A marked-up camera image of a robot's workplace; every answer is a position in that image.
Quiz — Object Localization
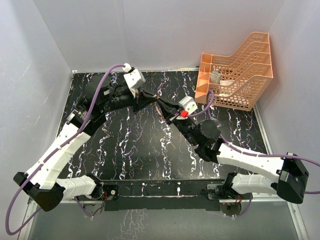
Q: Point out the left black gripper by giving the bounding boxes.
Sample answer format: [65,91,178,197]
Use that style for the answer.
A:
[100,86,158,115]

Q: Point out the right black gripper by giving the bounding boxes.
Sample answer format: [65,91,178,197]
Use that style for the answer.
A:
[158,97,199,146]

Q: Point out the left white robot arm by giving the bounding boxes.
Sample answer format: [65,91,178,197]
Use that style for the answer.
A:
[13,69,154,212]

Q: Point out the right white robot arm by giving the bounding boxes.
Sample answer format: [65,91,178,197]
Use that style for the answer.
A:
[157,98,309,204]

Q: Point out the small box in organizer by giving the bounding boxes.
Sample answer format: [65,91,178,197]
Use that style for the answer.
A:
[209,70,222,84]

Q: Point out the white papers in organizer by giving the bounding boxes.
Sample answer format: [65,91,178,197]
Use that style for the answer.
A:
[219,80,235,86]

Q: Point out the orange plastic file organizer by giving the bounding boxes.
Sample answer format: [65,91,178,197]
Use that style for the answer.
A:
[194,32,273,111]

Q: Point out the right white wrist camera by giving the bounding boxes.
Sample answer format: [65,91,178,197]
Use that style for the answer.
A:
[177,96,198,120]

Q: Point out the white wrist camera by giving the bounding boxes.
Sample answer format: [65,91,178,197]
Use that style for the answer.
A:
[122,63,146,98]
[177,96,198,120]

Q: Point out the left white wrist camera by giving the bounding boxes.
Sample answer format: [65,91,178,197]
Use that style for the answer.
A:
[122,63,146,98]

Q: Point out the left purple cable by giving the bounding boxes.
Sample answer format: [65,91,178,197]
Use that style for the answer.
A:
[5,63,126,236]

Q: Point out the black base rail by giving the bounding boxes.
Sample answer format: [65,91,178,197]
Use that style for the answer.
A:
[99,179,253,213]

